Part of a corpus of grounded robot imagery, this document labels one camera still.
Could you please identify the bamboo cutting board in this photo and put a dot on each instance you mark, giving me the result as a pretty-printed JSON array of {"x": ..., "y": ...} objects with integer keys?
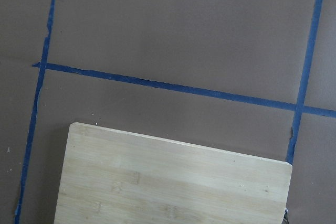
[{"x": 113, "y": 176}]

